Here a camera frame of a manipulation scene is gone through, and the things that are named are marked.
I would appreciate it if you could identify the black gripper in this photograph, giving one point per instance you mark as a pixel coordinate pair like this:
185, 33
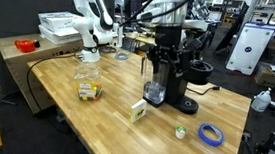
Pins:
169, 36

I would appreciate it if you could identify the small white book yellow print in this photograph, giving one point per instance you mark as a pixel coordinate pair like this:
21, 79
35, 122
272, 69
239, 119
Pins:
138, 111

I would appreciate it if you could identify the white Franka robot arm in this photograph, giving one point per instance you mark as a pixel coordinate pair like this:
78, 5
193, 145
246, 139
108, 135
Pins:
90, 2

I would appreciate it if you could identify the small white cup green rim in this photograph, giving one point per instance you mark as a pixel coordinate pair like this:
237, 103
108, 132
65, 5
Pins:
180, 133

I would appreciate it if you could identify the wooden background desk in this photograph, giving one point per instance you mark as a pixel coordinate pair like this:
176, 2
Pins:
144, 39

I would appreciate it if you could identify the black Keurig coffee machine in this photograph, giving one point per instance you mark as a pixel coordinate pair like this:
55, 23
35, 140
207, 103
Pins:
198, 72

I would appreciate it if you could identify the white panel with blue logo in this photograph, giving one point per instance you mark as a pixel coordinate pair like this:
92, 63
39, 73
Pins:
250, 50

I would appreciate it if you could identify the clear jar with coloured items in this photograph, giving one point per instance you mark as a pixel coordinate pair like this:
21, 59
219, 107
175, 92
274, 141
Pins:
88, 89

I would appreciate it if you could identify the blue tape roll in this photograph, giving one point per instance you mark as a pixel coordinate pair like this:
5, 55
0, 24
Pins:
210, 142

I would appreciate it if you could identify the brown cardboard box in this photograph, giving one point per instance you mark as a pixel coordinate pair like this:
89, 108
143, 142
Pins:
266, 78

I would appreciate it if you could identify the white plastic bottle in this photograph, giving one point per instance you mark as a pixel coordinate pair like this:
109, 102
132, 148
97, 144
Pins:
261, 103

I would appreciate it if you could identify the white cardboard box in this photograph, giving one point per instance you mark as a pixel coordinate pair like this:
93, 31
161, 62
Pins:
57, 19
60, 37

